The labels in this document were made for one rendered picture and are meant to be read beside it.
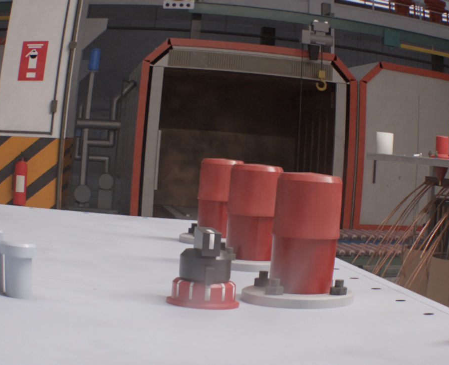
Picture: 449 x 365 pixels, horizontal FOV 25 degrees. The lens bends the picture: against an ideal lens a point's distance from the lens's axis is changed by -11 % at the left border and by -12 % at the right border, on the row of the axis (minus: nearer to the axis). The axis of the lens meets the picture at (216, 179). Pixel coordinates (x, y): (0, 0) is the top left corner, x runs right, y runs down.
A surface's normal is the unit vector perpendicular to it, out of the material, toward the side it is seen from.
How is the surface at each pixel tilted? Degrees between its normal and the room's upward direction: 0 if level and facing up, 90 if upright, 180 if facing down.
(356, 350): 0
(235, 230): 91
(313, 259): 91
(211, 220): 91
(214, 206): 90
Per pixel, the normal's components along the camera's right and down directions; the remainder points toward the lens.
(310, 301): 0.08, 0.04
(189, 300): -0.37, -0.03
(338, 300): 0.62, 0.07
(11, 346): 0.07, -1.00
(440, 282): -0.87, -0.04
